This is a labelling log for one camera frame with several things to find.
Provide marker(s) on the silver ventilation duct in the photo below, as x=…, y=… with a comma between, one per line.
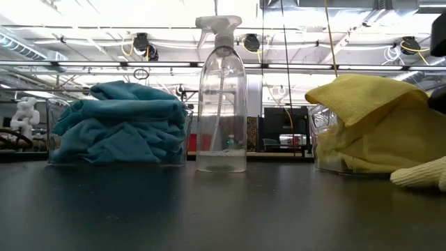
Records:
x=432, y=69

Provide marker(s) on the black table frame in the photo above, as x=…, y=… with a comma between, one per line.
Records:
x=278, y=158

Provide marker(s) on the clear spray bottle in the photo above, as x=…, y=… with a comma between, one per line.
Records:
x=221, y=104

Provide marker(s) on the long ceiling light rail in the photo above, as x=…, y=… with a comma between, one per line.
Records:
x=157, y=65

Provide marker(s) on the white ceiling air duct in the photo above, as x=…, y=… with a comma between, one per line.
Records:
x=52, y=55

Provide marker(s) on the clear plastic basket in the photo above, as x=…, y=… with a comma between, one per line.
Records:
x=51, y=115
x=320, y=118

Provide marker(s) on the blue microfiber towel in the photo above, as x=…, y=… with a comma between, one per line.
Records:
x=132, y=91
x=115, y=146

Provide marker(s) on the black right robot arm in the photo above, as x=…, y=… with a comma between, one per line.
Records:
x=439, y=35

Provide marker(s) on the red box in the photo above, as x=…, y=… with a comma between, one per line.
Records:
x=192, y=143

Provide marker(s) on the black cabinet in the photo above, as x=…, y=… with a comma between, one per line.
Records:
x=278, y=122

